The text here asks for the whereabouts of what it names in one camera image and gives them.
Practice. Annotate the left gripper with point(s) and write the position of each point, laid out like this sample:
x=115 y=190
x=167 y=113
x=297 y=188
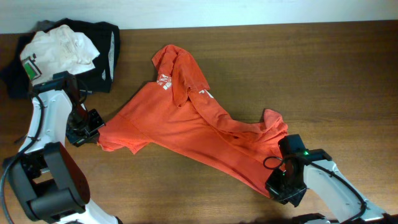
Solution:
x=78 y=140

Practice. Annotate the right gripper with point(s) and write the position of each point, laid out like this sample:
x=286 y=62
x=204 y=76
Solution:
x=293 y=198

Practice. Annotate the red orange t-shirt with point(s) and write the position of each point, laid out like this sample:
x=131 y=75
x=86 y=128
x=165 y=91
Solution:
x=178 y=112

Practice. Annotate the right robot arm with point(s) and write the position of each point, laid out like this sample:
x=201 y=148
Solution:
x=299 y=169

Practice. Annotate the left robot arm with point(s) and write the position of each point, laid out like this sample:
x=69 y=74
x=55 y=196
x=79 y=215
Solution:
x=45 y=179

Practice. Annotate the white t-shirt with green print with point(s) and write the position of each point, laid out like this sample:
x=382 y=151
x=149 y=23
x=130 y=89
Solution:
x=58 y=50

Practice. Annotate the dark navy folded garment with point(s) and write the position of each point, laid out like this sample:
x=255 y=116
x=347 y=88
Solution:
x=16 y=80

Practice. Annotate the black folded garment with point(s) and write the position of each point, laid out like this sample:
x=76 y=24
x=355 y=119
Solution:
x=105 y=37

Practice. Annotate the grey folded garment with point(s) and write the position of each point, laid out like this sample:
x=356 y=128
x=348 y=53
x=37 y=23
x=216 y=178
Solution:
x=43 y=25

